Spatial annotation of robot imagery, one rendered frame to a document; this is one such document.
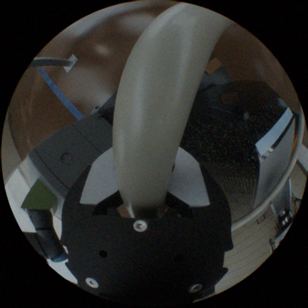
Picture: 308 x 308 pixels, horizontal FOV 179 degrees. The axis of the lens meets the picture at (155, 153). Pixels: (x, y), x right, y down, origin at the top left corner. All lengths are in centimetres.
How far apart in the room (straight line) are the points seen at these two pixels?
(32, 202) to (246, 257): 585
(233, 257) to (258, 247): 123
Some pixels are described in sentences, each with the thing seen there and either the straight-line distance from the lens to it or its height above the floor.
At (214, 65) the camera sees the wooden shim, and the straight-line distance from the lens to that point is 120.
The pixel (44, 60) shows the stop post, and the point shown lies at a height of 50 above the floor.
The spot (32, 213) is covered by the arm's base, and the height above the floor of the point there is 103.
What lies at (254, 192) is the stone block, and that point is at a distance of 47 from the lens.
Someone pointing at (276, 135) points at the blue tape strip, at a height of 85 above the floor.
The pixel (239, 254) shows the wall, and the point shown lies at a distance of 562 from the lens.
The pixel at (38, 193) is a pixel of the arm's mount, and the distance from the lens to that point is 62.
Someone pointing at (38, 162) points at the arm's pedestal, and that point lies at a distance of 59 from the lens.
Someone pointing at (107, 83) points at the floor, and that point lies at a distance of 113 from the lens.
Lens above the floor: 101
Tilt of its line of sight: 60 degrees down
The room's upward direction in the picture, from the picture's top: 178 degrees counter-clockwise
